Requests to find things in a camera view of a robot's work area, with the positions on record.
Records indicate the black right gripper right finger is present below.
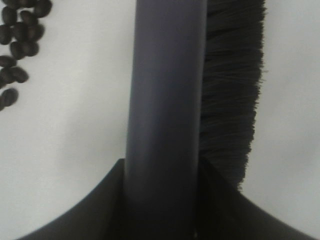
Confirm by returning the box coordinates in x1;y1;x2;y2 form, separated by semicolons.
196;158;312;240

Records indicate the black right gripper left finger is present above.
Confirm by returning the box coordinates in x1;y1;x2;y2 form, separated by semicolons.
21;159;125;240

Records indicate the grey hand brush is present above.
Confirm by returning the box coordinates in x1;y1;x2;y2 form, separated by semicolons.
123;0;265;240

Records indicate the pile of coffee beans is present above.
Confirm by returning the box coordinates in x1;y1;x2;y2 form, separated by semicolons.
0;0;53;111

